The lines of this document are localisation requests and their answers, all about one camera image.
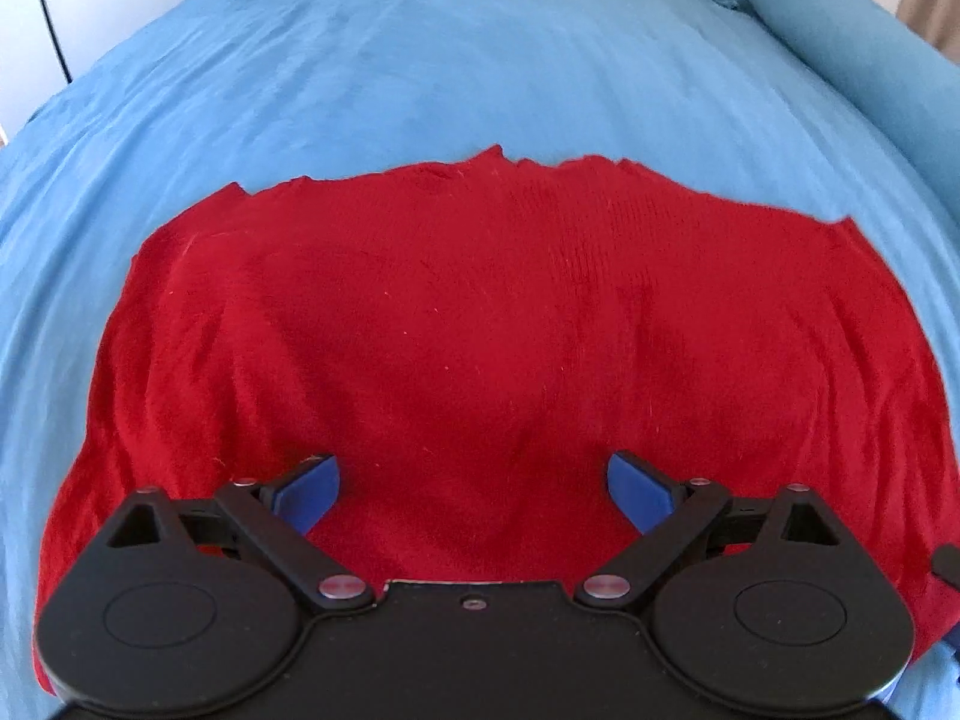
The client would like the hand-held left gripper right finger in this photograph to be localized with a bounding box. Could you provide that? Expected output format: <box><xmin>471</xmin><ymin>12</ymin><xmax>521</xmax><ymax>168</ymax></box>
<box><xmin>574</xmin><ymin>450</ymin><xmax>850</xmax><ymax>607</ymax></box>

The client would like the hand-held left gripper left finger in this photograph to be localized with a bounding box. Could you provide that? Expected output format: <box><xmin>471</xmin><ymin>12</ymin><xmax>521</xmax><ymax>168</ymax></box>
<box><xmin>105</xmin><ymin>453</ymin><xmax>376</xmax><ymax>613</ymax></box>

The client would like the red knit sweater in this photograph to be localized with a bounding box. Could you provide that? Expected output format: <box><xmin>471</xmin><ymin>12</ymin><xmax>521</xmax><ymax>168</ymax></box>
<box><xmin>34</xmin><ymin>143</ymin><xmax>960</xmax><ymax>695</ymax></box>

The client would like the bed with blue sheet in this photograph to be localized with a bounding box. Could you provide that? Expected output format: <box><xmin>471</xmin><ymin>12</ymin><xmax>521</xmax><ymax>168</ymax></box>
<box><xmin>0</xmin><ymin>0</ymin><xmax>960</xmax><ymax>720</ymax></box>

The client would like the blue rolled duvet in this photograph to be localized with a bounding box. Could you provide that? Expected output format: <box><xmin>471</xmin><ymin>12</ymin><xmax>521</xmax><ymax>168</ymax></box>
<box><xmin>733</xmin><ymin>0</ymin><xmax>960</xmax><ymax>192</ymax></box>

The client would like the white wardrobe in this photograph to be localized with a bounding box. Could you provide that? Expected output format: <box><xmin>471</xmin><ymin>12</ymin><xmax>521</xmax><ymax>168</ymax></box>
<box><xmin>0</xmin><ymin>0</ymin><xmax>325</xmax><ymax>145</ymax></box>

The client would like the beige curtain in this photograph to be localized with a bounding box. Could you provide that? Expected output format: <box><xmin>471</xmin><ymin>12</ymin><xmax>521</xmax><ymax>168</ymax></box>
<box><xmin>895</xmin><ymin>0</ymin><xmax>960</xmax><ymax>65</ymax></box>

